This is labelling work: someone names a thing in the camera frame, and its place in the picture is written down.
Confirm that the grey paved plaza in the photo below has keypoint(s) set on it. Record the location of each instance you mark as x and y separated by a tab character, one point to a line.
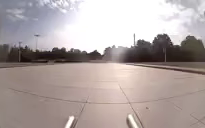
100	83

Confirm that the row of trees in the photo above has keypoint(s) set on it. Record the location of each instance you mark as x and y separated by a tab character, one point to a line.
150	51

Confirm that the street lamp pole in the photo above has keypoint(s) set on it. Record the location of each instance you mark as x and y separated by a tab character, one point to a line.
36	41

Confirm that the robot's own part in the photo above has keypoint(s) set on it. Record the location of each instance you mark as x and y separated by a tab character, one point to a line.
132	121
69	122

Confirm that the tall thin pole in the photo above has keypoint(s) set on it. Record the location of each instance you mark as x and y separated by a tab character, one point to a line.
134	39

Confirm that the raised grey pavement with kerb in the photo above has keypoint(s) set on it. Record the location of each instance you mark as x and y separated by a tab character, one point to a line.
190	68

